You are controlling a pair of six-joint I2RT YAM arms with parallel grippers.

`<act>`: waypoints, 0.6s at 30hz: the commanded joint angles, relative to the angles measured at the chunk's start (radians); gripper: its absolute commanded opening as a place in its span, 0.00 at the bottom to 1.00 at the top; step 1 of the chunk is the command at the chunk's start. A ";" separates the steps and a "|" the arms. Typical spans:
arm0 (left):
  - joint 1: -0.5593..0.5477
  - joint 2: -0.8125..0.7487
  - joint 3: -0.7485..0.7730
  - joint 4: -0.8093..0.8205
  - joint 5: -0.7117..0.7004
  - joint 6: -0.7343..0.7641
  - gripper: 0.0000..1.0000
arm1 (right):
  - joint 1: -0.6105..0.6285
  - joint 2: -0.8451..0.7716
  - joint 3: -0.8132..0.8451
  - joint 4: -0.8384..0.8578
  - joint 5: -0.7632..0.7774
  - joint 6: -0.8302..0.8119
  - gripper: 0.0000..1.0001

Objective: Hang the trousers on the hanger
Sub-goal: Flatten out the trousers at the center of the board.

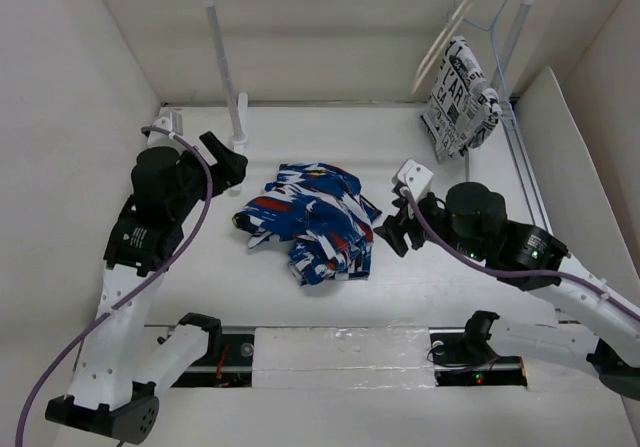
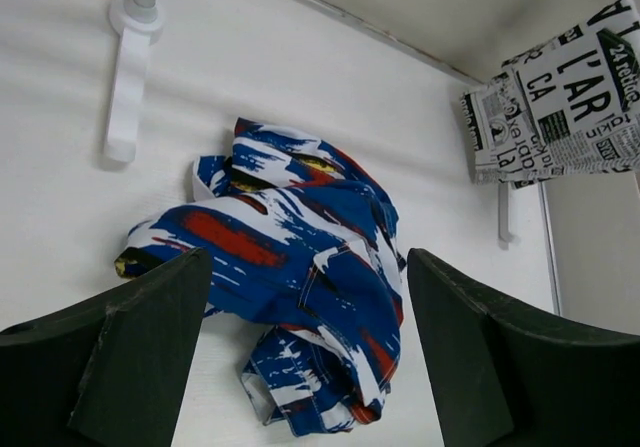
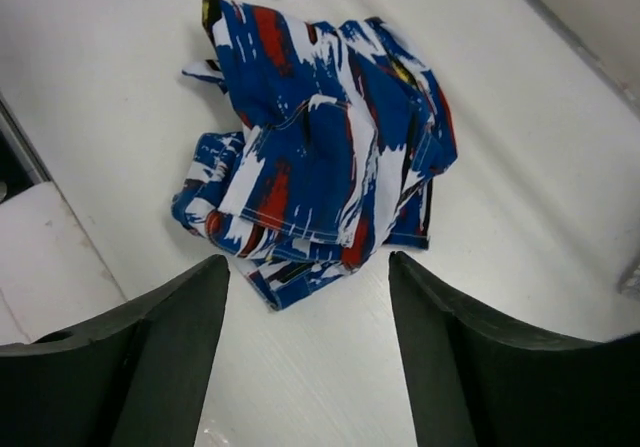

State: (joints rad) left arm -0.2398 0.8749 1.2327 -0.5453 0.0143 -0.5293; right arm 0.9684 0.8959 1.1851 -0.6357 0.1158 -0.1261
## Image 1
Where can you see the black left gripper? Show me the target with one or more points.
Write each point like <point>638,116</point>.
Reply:
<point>228,169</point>

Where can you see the black white newspaper print garment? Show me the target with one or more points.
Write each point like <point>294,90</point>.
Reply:
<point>462,109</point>

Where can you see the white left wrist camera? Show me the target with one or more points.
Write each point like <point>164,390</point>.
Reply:
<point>168,120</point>

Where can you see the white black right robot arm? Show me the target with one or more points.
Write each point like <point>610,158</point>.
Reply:
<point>472,225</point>

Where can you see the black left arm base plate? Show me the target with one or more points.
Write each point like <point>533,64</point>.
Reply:
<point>232,368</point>

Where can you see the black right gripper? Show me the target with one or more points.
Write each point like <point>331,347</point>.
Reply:
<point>393,233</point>

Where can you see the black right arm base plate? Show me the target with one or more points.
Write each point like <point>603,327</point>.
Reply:
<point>455,366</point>

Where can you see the light blue wire hanger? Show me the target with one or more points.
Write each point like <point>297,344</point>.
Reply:
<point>511,123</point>

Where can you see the blue red white patterned trousers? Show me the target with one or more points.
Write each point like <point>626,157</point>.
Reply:
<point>320,209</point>

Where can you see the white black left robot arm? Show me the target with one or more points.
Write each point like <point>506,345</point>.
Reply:
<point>111,394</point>

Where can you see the wooden clothes hanger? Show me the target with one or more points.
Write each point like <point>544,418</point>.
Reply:
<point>438,46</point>

